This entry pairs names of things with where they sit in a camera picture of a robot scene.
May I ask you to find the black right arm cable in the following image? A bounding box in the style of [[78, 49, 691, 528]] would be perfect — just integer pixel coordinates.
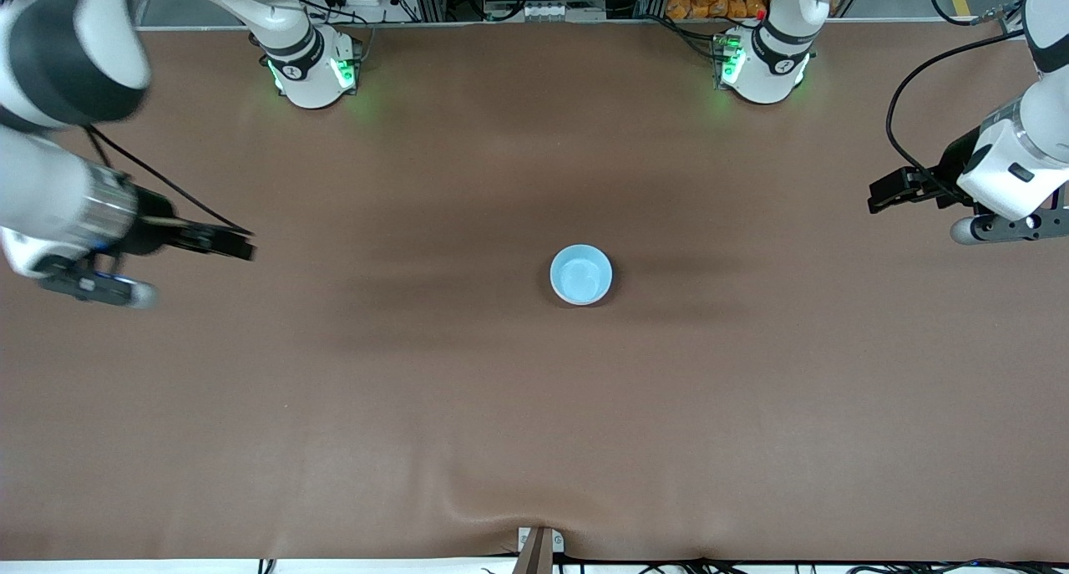
[[84, 125, 254, 236]]

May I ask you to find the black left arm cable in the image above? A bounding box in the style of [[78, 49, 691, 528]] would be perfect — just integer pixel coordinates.
[[885, 0, 1028, 203]]

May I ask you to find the brown table cover mat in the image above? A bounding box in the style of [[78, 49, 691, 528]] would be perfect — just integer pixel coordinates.
[[0, 18, 1069, 562]]

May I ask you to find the white connector block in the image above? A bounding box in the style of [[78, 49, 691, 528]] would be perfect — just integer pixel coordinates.
[[516, 0, 608, 21]]

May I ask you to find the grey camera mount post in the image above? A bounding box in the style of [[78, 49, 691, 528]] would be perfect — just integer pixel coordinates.
[[514, 526, 565, 574]]

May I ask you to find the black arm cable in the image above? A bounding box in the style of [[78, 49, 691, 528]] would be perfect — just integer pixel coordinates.
[[84, 125, 254, 236], [885, 0, 1028, 203]]

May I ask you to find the light blue bowl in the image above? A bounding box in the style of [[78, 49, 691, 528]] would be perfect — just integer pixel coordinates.
[[550, 243, 614, 307]]

